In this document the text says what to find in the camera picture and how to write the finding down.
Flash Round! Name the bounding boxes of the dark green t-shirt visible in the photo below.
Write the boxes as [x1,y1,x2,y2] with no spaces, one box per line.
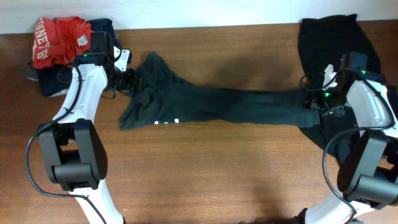
[119,52,320,130]

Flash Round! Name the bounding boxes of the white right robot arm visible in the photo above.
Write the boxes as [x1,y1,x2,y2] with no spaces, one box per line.
[293,51,397,223]

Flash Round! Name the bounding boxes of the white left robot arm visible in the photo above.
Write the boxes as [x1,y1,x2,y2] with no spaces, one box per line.
[33,32,142,223]

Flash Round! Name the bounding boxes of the black t-shirt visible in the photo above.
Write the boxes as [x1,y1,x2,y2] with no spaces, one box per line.
[298,14,381,149]

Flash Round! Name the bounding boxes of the navy blue garment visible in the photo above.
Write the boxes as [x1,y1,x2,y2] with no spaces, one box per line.
[28,18,121,97]

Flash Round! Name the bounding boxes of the red t-shirt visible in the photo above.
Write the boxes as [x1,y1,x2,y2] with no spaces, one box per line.
[32,16,93,69]

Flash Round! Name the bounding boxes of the grey garment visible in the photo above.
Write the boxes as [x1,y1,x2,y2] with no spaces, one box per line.
[27,61,72,98]

